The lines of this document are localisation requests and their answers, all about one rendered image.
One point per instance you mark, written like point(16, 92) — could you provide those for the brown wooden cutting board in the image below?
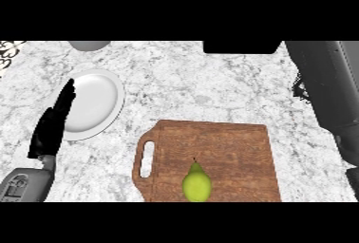
point(233, 148)

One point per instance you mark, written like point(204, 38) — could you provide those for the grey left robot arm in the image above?
point(23, 185)

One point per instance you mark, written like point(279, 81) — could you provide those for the black appliance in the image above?
point(241, 46)

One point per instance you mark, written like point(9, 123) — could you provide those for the green pear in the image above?
point(196, 185)

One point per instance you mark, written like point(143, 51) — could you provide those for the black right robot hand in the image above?
point(301, 90)

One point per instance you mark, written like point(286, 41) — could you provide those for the grey bowl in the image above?
point(88, 45)

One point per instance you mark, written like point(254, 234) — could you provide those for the white oval plate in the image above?
point(96, 101)

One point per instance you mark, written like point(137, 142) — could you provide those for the dark grey tiered basket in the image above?
point(334, 85)

